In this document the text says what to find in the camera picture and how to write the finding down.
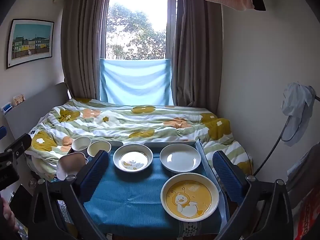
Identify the blue rimmed duck bowl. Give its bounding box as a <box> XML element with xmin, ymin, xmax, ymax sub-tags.
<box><xmin>113</xmin><ymin>144</ymin><xmax>153</xmax><ymax>172</ymax></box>

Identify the floral quilt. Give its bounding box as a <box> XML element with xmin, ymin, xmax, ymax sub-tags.
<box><xmin>26</xmin><ymin>97</ymin><xmax>254</xmax><ymax>178</ymax></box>

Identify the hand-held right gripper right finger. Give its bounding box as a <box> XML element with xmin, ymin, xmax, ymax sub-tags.
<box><xmin>212</xmin><ymin>151</ymin><xmax>297</xmax><ymax>240</ymax></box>

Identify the small blue packet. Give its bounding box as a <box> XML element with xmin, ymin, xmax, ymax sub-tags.
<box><xmin>1</xmin><ymin>102</ymin><xmax>13</xmax><ymax>115</ymax></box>

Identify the ribbed plate with yellow flower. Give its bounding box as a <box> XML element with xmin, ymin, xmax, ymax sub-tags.
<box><xmin>160</xmin><ymin>172</ymin><xmax>220</xmax><ymax>222</ymax></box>

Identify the brown curtain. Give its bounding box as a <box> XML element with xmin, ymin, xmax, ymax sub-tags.
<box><xmin>61</xmin><ymin>0</ymin><xmax>108</xmax><ymax>100</ymax></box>
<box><xmin>172</xmin><ymin>0</ymin><xmax>223</xmax><ymax>119</ymax></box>

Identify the light blue cloth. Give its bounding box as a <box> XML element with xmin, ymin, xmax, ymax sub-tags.
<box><xmin>99</xmin><ymin>58</ymin><xmax>175</xmax><ymax>106</ymax></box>

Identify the white hanging garment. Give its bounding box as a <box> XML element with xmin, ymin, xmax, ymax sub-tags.
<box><xmin>280</xmin><ymin>82</ymin><xmax>317</xmax><ymax>147</ymax></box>

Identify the window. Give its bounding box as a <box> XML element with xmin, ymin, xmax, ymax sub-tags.
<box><xmin>101</xmin><ymin>0</ymin><xmax>179</xmax><ymax>62</ymax></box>

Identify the pinkish white bowl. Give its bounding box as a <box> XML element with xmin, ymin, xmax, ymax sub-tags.
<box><xmin>56</xmin><ymin>152</ymin><xmax>89</xmax><ymax>180</ymax></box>

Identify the framed houses picture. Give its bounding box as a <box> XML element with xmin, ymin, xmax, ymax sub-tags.
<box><xmin>6</xmin><ymin>19</ymin><xmax>55</xmax><ymax>70</ymax></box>

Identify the grey tray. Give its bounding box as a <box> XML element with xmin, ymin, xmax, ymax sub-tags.
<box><xmin>144</xmin><ymin>141</ymin><xmax>198</xmax><ymax>148</ymax></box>
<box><xmin>91</xmin><ymin>139</ymin><xmax>123</xmax><ymax>147</ymax></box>

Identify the teal tablecloth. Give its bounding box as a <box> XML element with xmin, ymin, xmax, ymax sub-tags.
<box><xmin>82</xmin><ymin>140</ymin><xmax>229</xmax><ymax>235</ymax></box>

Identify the plain white plate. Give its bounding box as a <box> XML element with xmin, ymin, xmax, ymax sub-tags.
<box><xmin>159</xmin><ymin>144</ymin><xmax>202</xmax><ymax>173</ymax></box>

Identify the key border printed cloth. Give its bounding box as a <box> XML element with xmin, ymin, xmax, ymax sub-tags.
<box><xmin>56</xmin><ymin>200</ymin><xmax>72</xmax><ymax>227</ymax></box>

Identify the grey striped cloth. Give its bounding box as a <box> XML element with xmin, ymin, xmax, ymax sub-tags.
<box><xmin>285</xmin><ymin>145</ymin><xmax>320</xmax><ymax>200</ymax></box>

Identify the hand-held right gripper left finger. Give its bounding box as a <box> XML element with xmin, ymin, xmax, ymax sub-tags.
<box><xmin>27</xmin><ymin>150</ymin><xmax>110</xmax><ymax>240</ymax></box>

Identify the red patterned cloth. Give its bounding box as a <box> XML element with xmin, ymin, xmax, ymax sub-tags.
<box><xmin>292</xmin><ymin>187</ymin><xmax>320</xmax><ymax>240</ymax></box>

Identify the person's left hand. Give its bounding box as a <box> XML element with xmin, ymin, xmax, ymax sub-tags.
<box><xmin>1</xmin><ymin>199</ymin><xmax>19</xmax><ymax>233</ymax></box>

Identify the grey headboard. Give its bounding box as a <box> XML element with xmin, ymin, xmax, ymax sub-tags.
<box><xmin>5</xmin><ymin>82</ymin><xmax>73</xmax><ymax>140</ymax></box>

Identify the cream bowl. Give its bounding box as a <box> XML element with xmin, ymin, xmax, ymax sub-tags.
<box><xmin>87</xmin><ymin>140</ymin><xmax>112</xmax><ymax>158</ymax></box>

